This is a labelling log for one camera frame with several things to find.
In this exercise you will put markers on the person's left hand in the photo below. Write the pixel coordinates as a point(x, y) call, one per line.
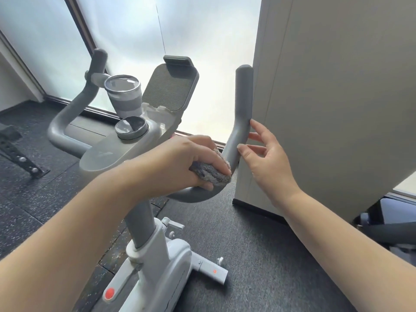
point(175, 159)

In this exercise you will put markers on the person's right hand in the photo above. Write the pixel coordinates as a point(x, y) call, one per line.
point(271, 165)

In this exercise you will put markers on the person's right thumb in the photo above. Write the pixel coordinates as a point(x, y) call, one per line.
point(247, 155)

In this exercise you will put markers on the person's left thumb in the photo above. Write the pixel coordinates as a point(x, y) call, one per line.
point(204, 184)

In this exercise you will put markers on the grey fluffy cleaning cloth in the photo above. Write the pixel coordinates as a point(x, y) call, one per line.
point(213, 172)

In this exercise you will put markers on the white grey exercise bike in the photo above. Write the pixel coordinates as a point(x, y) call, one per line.
point(156, 243)

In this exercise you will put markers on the person's right forearm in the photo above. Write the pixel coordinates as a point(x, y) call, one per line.
point(344, 250)

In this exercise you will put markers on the person's left forearm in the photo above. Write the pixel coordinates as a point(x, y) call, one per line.
point(74, 237)

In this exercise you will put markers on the round grey resistance knob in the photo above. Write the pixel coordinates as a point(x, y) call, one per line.
point(131, 128)

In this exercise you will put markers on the grey tablet holder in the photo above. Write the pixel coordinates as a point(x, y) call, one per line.
point(170, 87)

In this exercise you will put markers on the grey lidded cup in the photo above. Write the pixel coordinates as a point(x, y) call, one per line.
point(125, 97)

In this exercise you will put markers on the grey blue equipment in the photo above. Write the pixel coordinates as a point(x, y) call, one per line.
point(386, 220)

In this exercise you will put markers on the frosted window glass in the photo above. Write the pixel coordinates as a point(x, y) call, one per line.
point(130, 29)

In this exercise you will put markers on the black weight bench frame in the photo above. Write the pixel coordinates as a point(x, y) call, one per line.
point(19, 152)

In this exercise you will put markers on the dark brown window frame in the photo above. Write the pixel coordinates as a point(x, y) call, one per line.
point(77, 12)

